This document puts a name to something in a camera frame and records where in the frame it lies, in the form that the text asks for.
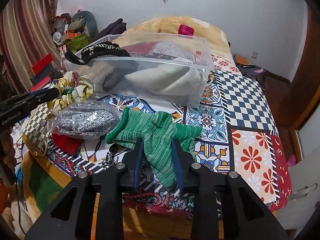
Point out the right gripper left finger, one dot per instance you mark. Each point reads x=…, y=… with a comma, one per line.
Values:
x=91, y=200

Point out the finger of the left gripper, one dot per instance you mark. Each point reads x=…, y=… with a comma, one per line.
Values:
x=30, y=100

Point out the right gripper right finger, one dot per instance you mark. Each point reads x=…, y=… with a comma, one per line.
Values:
x=244, y=215

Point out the floral silk scarf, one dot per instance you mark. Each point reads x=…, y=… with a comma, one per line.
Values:
x=73, y=87

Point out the grey knit item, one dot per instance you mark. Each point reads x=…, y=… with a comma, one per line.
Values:
x=85, y=120

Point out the red velvet pouch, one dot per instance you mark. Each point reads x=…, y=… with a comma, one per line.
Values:
x=67, y=144

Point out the green knit cloth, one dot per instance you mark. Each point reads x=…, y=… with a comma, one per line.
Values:
x=157, y=131

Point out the white drawstring pouch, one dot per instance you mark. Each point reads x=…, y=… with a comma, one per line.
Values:
x=170, y=80

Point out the clear plastic storage box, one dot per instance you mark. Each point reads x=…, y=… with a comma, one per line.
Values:
x=157, y=66

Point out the person's left hand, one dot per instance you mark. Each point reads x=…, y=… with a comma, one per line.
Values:
x=9, y=151

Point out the checkered pouch with gold tie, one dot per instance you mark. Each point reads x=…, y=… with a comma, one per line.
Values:
x=35, y=132

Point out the red box stack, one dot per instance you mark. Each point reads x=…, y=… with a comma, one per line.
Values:
x=42, y=71

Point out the patchwork patterned tablecloth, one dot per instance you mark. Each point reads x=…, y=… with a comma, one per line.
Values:
x=238, y=133

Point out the green gift box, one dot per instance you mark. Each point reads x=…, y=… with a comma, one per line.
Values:
x=79, y=42

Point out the striped red gold curtain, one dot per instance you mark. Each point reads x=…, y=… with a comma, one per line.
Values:
x=26, y=38

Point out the grey plush toy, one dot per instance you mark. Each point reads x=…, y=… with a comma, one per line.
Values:
x=84, y=21

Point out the dark purple clothing pile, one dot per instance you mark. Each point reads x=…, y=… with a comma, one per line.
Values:
x=115, y=28

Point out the brown wooden door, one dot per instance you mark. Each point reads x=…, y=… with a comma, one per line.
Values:
x=302, y=97

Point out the grey backpack on floor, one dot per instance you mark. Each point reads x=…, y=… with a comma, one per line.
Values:
x=249, y=69

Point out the beige fleece blanket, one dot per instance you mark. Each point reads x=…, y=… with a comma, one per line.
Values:
x=215, y=37

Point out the wall power socket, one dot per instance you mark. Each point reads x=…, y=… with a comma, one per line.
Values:
x=254, y=54

